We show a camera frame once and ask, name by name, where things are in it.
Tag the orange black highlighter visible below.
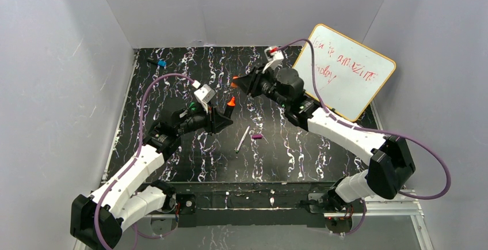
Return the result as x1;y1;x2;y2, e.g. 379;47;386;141
224;96;235;119

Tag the orange highlighter cap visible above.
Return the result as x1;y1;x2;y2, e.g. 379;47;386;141
230;76;239;88

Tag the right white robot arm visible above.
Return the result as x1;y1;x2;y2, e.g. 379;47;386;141
232;66;415;209

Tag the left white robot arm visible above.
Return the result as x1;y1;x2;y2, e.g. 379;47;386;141
70;102;235;249

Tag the blue capped black marker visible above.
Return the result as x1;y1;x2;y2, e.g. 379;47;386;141
147;58;167;67

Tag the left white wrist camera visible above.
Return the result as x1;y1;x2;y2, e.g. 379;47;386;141
194;84;216;114

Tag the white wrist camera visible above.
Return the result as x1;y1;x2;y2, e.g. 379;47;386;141
263;46;284;73
194;84;216;114

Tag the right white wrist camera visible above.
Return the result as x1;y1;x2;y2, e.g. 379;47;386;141
263;46;284;73

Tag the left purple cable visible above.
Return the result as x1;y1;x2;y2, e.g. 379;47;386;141
93;73;201;250

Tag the purple cable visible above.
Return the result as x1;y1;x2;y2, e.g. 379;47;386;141
270;39;452;200
93;73;201;250

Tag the whiteboard with orange frame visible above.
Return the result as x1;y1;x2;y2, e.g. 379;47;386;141
293;24;397;122

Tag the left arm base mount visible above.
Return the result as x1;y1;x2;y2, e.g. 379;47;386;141
150;194;196;237

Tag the aluminium frame rail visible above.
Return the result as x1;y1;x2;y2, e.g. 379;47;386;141
362;99;436;250

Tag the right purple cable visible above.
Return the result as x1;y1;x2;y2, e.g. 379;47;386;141
270;39;452;200

